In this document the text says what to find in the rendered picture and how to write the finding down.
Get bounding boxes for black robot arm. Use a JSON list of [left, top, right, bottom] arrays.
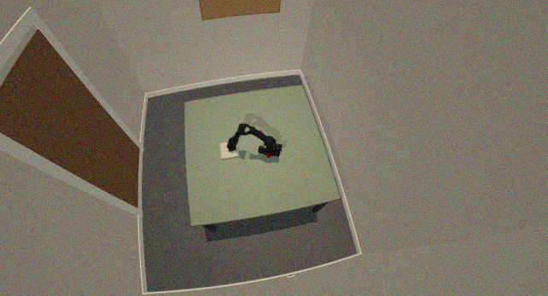
[[227, 123, 283, 152]]

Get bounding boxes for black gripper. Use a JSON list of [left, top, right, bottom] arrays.
[[258, 146, 280, 157]]

